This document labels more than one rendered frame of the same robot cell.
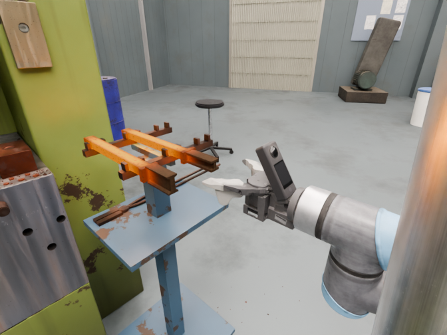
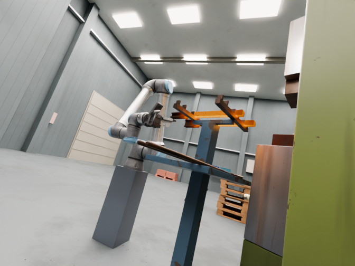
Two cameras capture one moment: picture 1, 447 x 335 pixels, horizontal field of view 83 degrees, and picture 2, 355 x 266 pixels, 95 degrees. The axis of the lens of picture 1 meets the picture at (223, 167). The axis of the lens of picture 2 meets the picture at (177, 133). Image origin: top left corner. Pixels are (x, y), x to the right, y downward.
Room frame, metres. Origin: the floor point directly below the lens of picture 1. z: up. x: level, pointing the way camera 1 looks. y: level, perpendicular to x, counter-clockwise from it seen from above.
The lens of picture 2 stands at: (1.46, 0.11, 0.69)
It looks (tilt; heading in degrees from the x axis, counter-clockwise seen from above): 13 degrees up; 182
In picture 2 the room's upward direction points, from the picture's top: 15 degrees clockwise
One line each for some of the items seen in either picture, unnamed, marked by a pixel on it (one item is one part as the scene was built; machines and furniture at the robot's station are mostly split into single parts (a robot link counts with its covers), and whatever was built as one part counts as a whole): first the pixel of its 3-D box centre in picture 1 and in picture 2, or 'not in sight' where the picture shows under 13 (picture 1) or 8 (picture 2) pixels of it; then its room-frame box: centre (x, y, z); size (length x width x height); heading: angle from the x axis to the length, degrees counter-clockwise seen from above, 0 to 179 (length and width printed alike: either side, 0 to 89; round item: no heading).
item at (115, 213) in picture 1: (169, 187); (208, 166); (0.89, 0.22, 0.73); 0.60 x 0.04 x 0.01; 140
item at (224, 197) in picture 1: (223, 193); (168, 122); (0.47, 0.00, 0.96); 0.09 x 0.03 x 0.06; 86
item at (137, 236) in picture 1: (159, 213); (201, 171); (0.73, 0.23, 0.71); 0.40 x 0.30 x 0.02; 139
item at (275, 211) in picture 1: (273, 198); (152, 120); (0.45, -0.11, 0.96); 0.12 x 0.08 x 0.09; 50
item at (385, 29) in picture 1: (370, 60); not in sight; (6.47, -3.46, 0.91); 1.05 x 1.04 x 1.81; 162
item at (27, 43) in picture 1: (25, 36); not in sight; (0.83, 0.57, 1.27); 0.09 x 0.02 x 0.17; 135
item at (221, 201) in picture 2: not in sight; (245, 200); (-2.48, 1.85, 0.42); 1.17 x 0.81 x 0.83; 69
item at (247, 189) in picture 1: (244, 186); not in sight; (0.46, -0.04, 0.98); 0.09 x 0.05 x 0.02; 86
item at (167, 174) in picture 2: not in sight; (167, 174); (-9.37, -0.27, 0.23); 1.34 x 0.97 x 0.47; 72
